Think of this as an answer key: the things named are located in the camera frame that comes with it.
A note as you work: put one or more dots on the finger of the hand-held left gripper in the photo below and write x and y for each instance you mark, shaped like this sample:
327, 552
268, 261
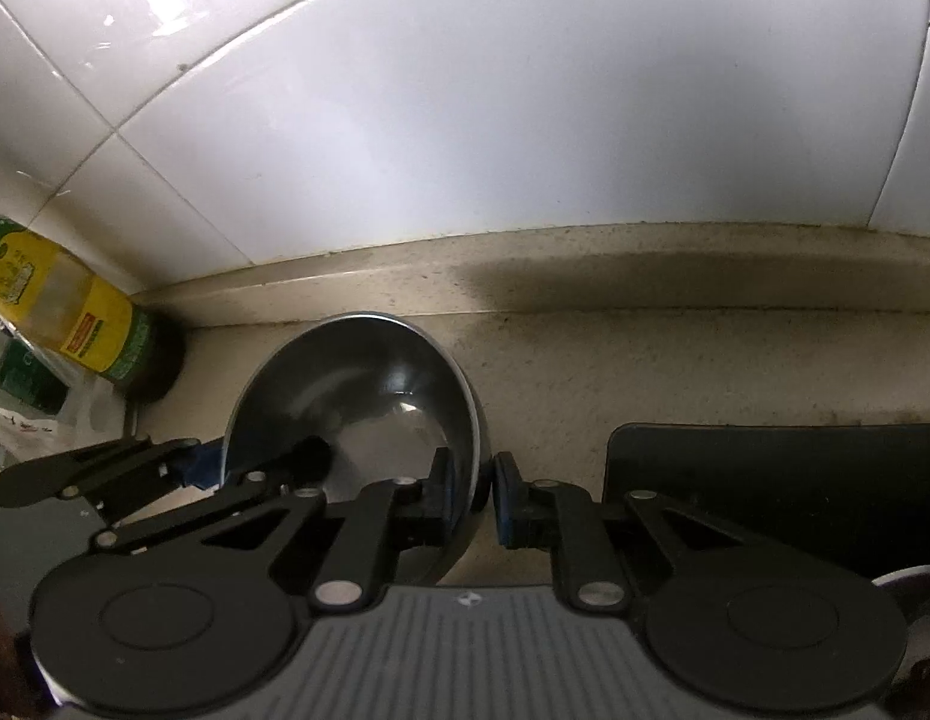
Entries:
307, 459
202, 465

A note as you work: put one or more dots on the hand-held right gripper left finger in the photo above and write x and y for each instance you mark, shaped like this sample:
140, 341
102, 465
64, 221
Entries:
439, 495

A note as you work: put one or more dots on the stainless steel bowl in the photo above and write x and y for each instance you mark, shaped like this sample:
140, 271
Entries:
360, 390

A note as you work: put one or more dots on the clear plastic bag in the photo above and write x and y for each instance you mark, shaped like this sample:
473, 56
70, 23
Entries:
90, 424

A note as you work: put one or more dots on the black gas stove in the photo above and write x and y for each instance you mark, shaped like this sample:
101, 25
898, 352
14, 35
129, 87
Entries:
735, 480

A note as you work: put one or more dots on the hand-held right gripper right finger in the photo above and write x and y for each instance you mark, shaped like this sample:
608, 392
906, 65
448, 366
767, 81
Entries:
504, 502

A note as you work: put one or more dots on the green yellow-labelled bottle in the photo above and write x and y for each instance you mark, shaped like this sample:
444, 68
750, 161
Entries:
75, 315

